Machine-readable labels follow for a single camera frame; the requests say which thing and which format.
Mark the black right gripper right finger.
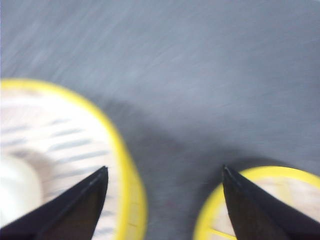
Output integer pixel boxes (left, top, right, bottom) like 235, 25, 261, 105
222, 164, 298, 240

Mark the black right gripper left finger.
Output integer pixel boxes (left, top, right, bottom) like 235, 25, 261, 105
0, 166, 108, 240

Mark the woven bamboo steamer lid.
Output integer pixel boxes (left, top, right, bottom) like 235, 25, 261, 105
193, 166, 320, 240

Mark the bamboo steamer basket with buns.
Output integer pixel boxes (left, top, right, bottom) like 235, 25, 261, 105
0, 78, 148, 240

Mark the white bun left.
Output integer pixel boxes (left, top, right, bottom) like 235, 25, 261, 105
0, 154, 43, 227

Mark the white gauze steamer liner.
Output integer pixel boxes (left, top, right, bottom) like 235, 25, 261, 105
0, 92, 120, 240

